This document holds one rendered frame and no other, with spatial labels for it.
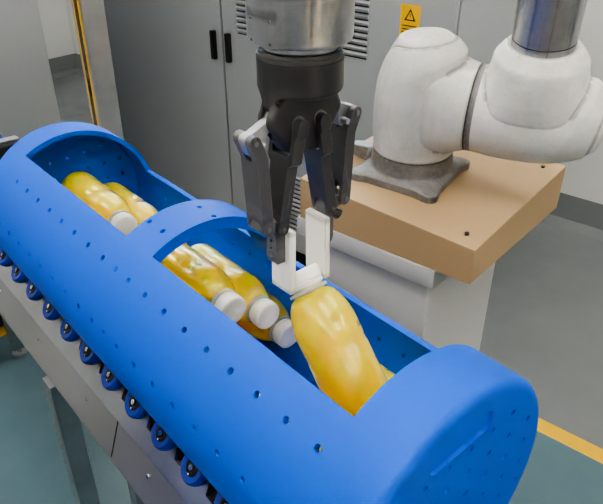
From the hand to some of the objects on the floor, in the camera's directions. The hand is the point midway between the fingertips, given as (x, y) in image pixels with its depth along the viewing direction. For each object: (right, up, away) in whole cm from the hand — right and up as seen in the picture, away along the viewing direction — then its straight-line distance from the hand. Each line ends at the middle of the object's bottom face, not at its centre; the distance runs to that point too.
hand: (301, 251), depth 65 cm
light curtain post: (-53, -51, +163) cm, 179 cm away
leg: (-118, -44, +176) cm, 217 cm away
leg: (-108, -39, +184) cm, 217 cm away
